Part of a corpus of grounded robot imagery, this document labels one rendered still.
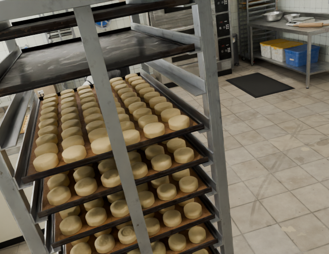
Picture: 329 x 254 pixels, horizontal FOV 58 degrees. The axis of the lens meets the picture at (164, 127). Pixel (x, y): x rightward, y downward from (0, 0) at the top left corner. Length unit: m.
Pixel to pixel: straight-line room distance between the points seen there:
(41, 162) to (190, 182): 0.36
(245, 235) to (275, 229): 0.24
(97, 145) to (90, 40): 0.23
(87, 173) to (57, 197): 0.10
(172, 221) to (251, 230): 1.74
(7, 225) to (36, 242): 2.19
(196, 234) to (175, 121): 0.36
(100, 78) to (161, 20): 4.99
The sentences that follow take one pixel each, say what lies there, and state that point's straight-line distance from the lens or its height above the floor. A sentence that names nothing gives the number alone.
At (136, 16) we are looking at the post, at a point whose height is 1.71.
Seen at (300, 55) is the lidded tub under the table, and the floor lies 0.42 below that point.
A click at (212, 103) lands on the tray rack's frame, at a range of 0.66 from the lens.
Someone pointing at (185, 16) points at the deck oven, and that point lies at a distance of 5.65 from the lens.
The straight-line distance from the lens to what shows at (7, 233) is 2.97.
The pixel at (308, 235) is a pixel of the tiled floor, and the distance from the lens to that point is 2.54.
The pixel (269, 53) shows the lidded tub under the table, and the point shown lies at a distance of 6.25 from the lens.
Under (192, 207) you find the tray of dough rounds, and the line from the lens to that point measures 0.85.
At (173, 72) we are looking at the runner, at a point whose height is 1.58.
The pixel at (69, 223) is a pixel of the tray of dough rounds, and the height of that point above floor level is 1.33.
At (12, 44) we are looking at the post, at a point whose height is 1.71.
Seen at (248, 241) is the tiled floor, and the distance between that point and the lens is 2.45.
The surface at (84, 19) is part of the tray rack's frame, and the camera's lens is 0.57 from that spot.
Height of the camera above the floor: 1.80
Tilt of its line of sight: 25 degrees down
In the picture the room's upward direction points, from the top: 10 degrees counter-clockwise
